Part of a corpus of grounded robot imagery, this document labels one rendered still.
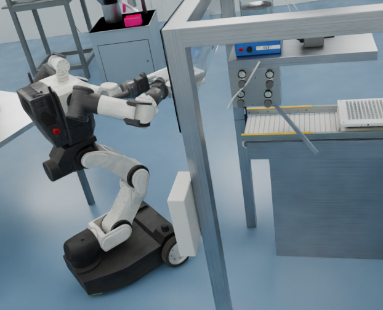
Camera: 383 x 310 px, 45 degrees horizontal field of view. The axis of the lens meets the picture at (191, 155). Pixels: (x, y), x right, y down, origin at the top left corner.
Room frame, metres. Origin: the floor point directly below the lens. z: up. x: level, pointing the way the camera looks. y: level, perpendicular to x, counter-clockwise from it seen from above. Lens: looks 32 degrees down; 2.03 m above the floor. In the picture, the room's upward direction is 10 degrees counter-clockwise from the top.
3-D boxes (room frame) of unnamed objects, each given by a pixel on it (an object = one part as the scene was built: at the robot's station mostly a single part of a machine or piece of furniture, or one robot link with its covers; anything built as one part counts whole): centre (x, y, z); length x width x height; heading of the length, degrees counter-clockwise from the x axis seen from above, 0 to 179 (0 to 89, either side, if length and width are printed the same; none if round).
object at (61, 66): (2.12, 0.54, 1.32); 0.10 x 0.07 x 0.09; 31
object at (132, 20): (4.60, 0.33, 0.80); 0.16 x 0.12 x 0.09; 81
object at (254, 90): (1.93, -0.35, 1.14); 0.22 x 0.11 x 0.20; 73
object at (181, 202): (1.29, 0.06, 0.97); 0.17 x 0.06 x 0.26; 163
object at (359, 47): (2.00, -0.58, 1.25); 0.62 x 0.38 x 0.04; 73
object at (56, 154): (2.08, 0.62, 0.85); 0.28 x 0.13 x 0.18; 121
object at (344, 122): (1.90, -0.86, 0.89); 0.25 x 0.24 x 0.02; 163
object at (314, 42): (1.92, -0.61, 1.30); 0.10 x 0.07 x 0.06; 73
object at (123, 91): (2.34, 0.33, 1.02); 0.11 x 0.11 x 0.11; 24
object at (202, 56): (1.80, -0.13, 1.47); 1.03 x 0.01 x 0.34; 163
